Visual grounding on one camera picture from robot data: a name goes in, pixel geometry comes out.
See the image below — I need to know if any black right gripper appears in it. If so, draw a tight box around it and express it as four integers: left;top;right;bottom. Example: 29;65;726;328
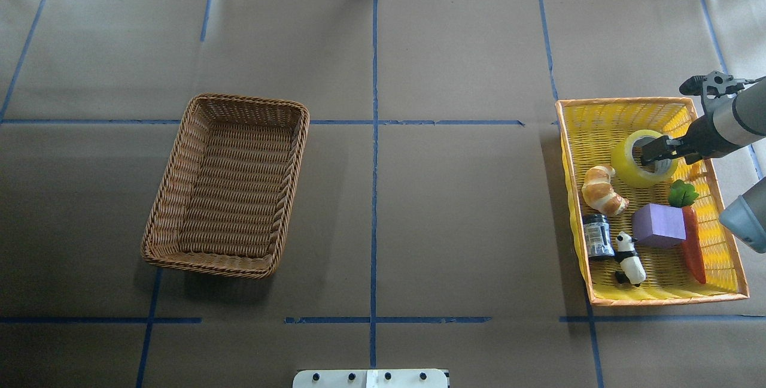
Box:
640;114;731;166

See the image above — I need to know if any yellow tape roll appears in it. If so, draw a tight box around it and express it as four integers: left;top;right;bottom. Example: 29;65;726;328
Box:
610;129;678;189

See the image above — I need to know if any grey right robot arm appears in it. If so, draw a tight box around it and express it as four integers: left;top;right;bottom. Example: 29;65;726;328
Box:
640;71;765;254

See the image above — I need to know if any yellow plastic basket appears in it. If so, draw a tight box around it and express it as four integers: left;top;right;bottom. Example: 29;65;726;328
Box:
556;97;750;306

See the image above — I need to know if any brown wicker basket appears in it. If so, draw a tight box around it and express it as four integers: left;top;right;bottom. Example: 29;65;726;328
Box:
140;93;310;279

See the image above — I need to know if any toy carrot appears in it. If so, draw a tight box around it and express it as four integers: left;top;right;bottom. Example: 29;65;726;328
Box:
668;180;707;284

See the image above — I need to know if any toy croissant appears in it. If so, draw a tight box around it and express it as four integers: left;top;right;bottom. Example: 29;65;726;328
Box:
580;164;630;217

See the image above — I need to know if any purple foam block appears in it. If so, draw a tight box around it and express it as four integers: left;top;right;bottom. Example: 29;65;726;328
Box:
631;203;686;248

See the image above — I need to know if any small dark can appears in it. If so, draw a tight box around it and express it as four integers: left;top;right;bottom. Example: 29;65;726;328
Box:
582;214;615;260

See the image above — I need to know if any toy panda figure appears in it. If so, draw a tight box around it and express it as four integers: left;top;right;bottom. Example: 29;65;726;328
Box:
615;231;648;287

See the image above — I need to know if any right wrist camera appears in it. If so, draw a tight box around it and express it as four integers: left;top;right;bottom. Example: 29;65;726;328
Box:
679;71;764;114

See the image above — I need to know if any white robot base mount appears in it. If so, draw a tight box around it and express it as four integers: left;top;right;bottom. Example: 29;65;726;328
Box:
292;368;451;387

